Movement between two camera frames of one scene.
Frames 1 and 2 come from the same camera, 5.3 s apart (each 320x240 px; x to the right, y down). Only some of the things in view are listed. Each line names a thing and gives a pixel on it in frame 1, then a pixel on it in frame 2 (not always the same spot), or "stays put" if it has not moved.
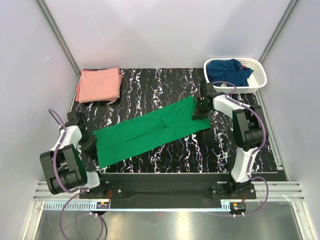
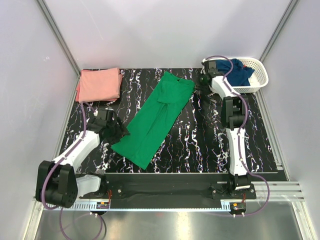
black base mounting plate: [169, 187] stays put
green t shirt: [149, 131] to [152, 121]
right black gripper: [197, 115] to [203, 87]
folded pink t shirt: [99, 85] stays put
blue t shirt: [229, 70] stays put
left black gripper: [92, 139] to [122, 131]
